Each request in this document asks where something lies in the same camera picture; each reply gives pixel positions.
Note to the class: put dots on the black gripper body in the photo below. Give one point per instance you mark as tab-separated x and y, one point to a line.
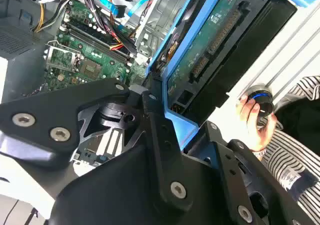
112	192

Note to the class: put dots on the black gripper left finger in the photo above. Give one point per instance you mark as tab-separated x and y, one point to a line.
37	115

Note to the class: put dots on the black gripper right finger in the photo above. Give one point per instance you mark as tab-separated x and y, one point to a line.
232	175

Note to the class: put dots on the hard disk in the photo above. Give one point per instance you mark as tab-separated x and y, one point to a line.
200	47

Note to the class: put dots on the person's hand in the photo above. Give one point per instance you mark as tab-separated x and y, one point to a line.
260	137

